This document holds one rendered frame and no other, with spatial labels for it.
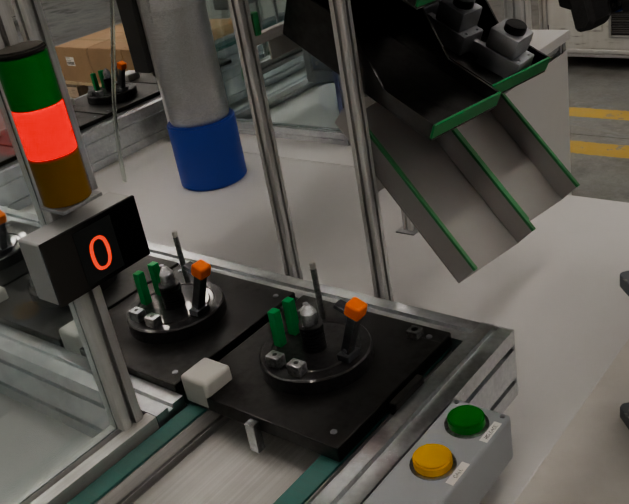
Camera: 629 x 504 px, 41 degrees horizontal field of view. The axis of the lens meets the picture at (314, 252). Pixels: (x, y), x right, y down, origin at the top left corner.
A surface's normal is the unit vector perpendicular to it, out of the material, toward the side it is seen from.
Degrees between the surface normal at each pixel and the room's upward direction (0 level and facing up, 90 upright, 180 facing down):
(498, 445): 90
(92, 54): 90
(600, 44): 90
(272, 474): 0
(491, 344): 0
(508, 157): 45
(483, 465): 90
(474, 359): 0
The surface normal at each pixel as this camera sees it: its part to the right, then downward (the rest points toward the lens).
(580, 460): -0.17, -0.88
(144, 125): 0.77, 0.17
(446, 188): 0.35, -0.45
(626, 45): -0.62, 0.45
